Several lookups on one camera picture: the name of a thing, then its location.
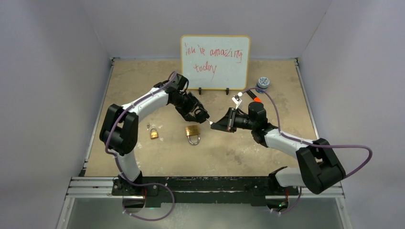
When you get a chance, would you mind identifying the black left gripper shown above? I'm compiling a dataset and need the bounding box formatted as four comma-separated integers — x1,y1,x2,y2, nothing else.
171,93,204,122

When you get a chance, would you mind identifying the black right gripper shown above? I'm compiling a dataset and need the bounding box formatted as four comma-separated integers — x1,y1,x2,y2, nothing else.
212,107,256,133

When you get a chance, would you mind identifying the large brass padlock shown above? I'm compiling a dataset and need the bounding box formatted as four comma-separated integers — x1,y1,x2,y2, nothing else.
185,125,201,146

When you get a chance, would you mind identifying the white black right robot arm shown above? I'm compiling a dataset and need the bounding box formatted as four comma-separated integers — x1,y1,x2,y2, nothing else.
211,102,346,194

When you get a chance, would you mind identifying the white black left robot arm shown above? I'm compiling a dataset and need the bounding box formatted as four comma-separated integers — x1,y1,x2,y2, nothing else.
99,88,210,195

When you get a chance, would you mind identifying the orange black marker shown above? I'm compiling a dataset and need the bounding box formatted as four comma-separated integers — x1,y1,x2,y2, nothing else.
246,90,262,103

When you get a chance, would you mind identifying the small brass padlock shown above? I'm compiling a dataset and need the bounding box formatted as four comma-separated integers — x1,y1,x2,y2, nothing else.
149,128,159,139

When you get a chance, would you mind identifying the blue white round tin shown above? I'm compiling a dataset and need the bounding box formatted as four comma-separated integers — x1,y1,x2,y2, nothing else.
256,77,270,94

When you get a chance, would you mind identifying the yellow framed whiteboard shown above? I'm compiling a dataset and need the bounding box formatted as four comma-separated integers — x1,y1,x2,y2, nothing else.
180,35,251,90

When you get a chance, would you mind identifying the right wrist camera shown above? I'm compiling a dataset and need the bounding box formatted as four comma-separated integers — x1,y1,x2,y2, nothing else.
232,92,243,110

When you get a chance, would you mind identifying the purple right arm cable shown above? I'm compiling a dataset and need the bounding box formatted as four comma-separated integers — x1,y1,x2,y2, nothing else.
235,87,373,216

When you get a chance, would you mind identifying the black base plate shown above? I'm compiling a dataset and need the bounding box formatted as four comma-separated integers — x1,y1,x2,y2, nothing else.
112,176,299,208

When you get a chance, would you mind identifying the aluminium frame rail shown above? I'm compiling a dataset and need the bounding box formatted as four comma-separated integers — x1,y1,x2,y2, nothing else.
58,59,352,229

